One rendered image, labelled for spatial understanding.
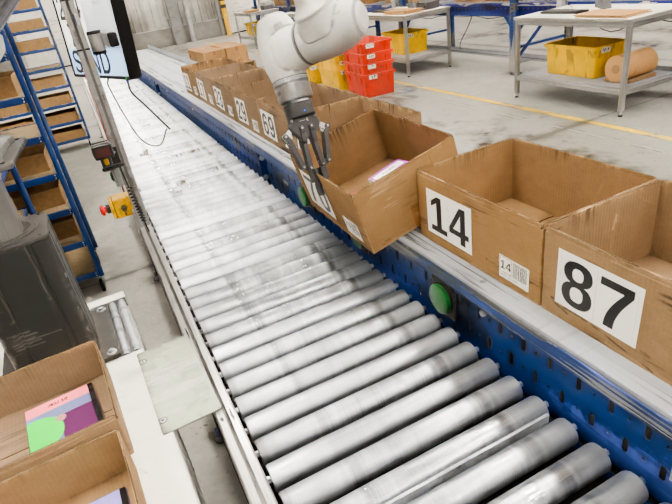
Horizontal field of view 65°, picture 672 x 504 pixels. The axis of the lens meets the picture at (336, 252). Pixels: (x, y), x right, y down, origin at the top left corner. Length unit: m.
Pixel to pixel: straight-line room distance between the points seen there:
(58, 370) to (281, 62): 0.85
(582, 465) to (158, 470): 0.71
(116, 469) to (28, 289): 0.46
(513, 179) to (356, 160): 0.47
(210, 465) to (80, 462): 1.07
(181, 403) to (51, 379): 0.30
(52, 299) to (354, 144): 0.90
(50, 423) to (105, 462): 0.21
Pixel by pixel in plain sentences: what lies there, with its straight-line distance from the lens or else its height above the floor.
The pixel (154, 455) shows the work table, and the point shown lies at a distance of 1.10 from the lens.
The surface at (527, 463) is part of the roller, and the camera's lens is 0.98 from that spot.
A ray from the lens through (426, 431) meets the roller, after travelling 1.00.
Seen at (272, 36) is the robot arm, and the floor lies 1.36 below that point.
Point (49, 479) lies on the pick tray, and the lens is 1.07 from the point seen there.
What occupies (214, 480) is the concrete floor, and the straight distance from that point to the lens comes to 2.03.
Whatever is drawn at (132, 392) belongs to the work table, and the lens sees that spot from 1.26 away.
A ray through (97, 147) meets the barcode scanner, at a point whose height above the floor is 1.09.
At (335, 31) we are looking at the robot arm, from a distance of 1.25.
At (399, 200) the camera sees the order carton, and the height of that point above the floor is 0.99.
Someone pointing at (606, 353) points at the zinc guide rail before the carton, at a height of 0.89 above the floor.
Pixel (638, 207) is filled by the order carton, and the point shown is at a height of 1.01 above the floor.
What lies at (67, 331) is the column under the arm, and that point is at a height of 0.84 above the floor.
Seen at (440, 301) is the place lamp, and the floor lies 0.81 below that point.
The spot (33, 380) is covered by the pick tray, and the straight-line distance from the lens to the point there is 1.32.
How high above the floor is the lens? 1.49
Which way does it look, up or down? 28 degrees down
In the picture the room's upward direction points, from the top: 9 degrees counter-clockwise
